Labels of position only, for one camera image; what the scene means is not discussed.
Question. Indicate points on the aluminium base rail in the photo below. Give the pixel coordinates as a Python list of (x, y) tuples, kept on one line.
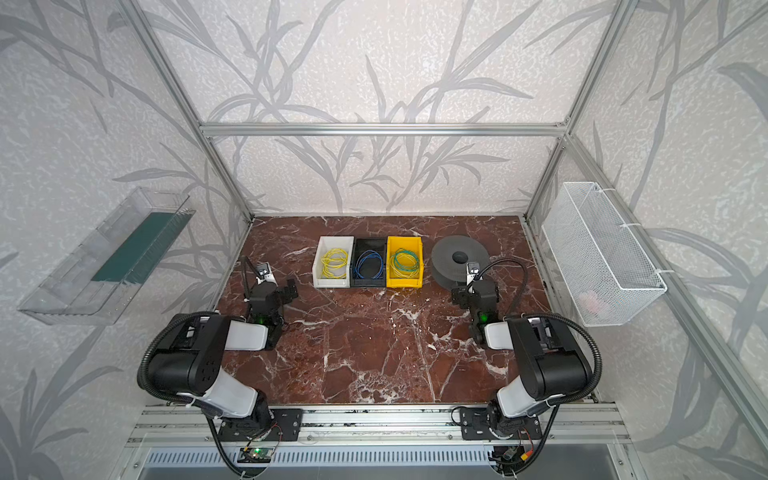
[(384, 424)]

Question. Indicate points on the white storage bin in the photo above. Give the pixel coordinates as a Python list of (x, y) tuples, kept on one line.
[(332, 263)]

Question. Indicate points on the left controller board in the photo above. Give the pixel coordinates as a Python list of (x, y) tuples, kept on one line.
[(256, 455)]

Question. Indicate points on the yellow storage bin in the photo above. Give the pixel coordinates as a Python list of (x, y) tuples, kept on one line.
[(404, 262)]

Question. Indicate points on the pink object in basket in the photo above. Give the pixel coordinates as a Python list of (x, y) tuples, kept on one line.
[(592, 302)]

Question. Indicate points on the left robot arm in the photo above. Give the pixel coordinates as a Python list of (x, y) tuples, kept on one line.
[(183, 364)]

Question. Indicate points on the black storage bin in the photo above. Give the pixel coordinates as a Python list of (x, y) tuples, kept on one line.
[(368, 268)]

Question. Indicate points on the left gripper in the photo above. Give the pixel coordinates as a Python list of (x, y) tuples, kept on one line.
[(265, 291)]

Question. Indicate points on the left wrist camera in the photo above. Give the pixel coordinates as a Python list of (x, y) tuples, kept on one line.
[(264, 273)]

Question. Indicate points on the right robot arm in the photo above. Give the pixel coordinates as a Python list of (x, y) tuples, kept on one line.
[(557, 360)]

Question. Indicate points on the clear plastic wall tray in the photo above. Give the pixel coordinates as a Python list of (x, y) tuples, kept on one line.
[(95, 283)]

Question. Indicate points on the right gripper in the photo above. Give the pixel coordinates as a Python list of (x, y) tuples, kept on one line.
[(477, 291)]

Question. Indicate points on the grey perforated spool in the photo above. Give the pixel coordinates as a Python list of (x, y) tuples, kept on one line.
[(451, 255)]

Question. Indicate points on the white wire basket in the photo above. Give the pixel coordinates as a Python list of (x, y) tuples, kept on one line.
[(596, 249)]

